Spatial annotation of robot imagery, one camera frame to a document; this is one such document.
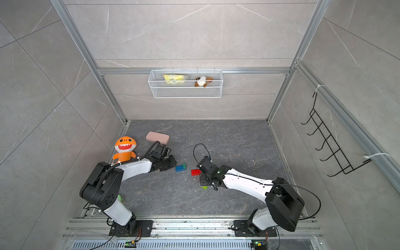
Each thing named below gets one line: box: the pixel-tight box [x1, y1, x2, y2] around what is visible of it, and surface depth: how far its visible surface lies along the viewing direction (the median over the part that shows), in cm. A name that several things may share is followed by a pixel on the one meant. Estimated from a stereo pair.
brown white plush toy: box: [194, 76, 214, 88], surface depth 88 cm
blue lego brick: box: [175, 164, 187, 173], surface depth 95 cm
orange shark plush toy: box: [112, 135, 137, 162], surface depth 97 cm
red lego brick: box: [190, 168, 203, 177], surface depth 92 cm
